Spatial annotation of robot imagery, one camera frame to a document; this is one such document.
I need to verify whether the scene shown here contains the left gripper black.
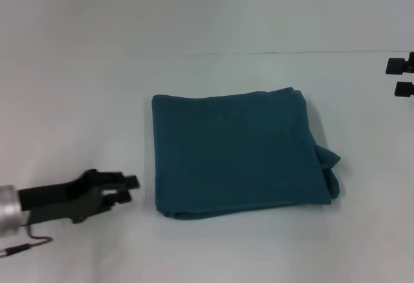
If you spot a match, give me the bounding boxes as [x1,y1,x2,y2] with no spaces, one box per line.
[17,168,141,225]

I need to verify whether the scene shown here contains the teal blue t-shirt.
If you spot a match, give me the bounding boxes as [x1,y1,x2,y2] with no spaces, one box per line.
[151,86,342,221]

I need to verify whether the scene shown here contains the dark red cable with connector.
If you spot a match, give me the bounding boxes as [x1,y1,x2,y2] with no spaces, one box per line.
[0,223,53,258]

